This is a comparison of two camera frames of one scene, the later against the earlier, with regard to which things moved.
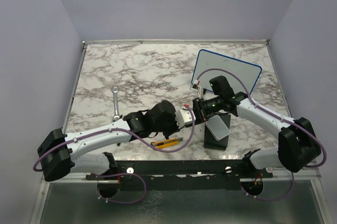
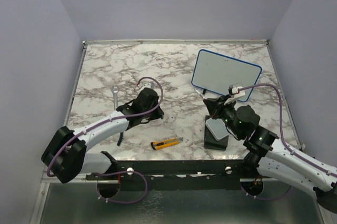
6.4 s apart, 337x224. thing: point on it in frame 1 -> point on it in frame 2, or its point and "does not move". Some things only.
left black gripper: (175, 129) -> (158, 113)
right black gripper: (199, 110) -> (216, 105)
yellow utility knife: (167, 142) does not move
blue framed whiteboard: (206, 60) does not move
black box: (210, 142) does not move
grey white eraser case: (217, 126) does not move
